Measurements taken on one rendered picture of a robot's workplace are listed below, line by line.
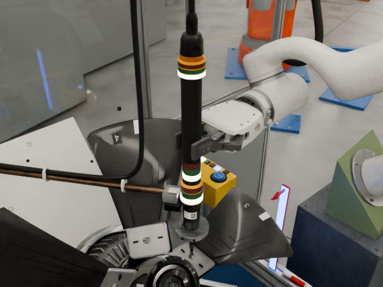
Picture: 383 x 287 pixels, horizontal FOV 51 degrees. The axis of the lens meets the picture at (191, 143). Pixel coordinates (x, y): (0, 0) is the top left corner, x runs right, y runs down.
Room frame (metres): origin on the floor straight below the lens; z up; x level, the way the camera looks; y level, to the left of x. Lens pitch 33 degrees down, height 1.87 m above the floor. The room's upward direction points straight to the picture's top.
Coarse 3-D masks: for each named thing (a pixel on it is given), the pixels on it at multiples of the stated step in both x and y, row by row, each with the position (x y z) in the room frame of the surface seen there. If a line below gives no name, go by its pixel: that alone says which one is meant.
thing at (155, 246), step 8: (152, 224) 0.59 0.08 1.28; (160, 224) 0.59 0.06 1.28; (128, 232) 0.59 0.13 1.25; (136, 232) 0.59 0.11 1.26; (144, 232) 0.59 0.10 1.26; (152, 232) 0.58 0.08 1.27; (160, 232) 0.58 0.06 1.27; (128, 240) 0.58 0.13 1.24; (136, 240) 0.58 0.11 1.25; (152, 240) 0.57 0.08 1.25; (160, 240) 0.57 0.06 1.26; (168, 240) 0.56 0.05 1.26; (136, 248) 0.57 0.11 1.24; (144, 248) 0.56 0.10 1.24; (152, 248) 0.56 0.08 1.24; (160, 248) 0.56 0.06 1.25; (168, 248) 0.55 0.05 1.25; (136, 256) 0.55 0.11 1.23; (144, 256) 0.55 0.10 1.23
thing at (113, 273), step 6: (108, 270) 0.48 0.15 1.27; (114, 270) 0.48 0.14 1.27; (120, 270) 0.49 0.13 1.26; (126, 270) 0.49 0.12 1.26; (132, 270) 0.50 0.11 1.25; (108, 276) 0.48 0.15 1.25; (114, 276) 0.49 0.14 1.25; (126, 276) 0.49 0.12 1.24; (132, 276) 0.50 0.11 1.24; (102, 282) 0.48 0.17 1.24; (108, 282) 0.48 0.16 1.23; (114, 282) 0.49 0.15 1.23; (120, 282) 0.49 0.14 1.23; (126, 282) 0.49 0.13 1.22
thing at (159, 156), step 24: (144, 120) 0.76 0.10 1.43; (168, 120) 0.76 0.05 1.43; (96, 144) 0.72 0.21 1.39; (120, 144) 0.72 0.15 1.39; (144, 144) 0.72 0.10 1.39; (168, 144) 0.72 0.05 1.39; (120, 168) 0.68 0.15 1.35; (144, 168) 0.67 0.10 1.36; (168, 168) 0.67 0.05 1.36; (120, 192) 0.65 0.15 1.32; (144, 192) 0.64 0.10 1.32; (120, 216) 0.62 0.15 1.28; (144, 216) 0.60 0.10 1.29; (168, 216) 0.60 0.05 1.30
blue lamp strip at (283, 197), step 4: (284, 192) 0.82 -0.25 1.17; (280, 196) 0.83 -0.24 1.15; (284, 196) 0.82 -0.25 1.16; (280, 200) 0.82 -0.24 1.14; (284, 200) 0.82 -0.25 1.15; (280, 204) 0.82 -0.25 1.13; (284, 204) 0.81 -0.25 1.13; (280, 208) 0.82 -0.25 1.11; (284, 208) 0.81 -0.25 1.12; (280, 212) 0.82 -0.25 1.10; (284, 212) 0.81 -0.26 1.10; (280, 216) 0.82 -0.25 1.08; (276, 220) 0.83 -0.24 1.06; (280, 220) 0.82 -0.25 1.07; (280, 224) 0.82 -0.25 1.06; (280, 228) 0.81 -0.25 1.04; (272, 260) 0.82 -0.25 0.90; (272, 264) 0.82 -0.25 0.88; (272, 268) 0.82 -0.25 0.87
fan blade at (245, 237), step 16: (240, 192) 0.80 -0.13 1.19; (224, 208) 0.74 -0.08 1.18; (240, 208) 0.75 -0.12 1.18; (256, 208) 0.76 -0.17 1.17; (224, 224) 0.69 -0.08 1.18; (240, 224) 0.69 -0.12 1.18; (256, 224) 0.70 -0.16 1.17; (272, 224) 0.72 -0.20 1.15; (208, 240) 0.63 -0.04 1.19; (224, 240) 0.64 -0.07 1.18; (240, 240) 0.64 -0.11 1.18; (256, 240) 0.65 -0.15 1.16; (272, 240) 0.67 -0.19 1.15; (208, 256) 0.59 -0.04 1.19; (224, 256) 0.59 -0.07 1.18; (240, 256) 0.60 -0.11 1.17; (256, 256) 0.61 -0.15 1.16; (272, 256) 0.62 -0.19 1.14; (288, 256) 0.64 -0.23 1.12
